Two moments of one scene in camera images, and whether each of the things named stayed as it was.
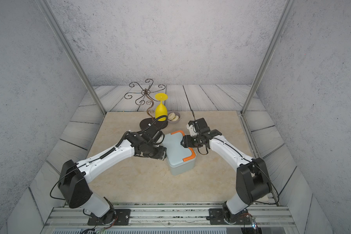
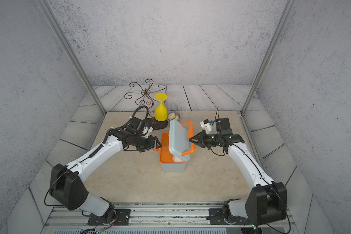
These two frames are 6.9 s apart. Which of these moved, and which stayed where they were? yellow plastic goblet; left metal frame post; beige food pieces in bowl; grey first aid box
Moved: grey first aid box
Stayed: yellow plastic goblet; left metal frame post; beige food pieces in bowl
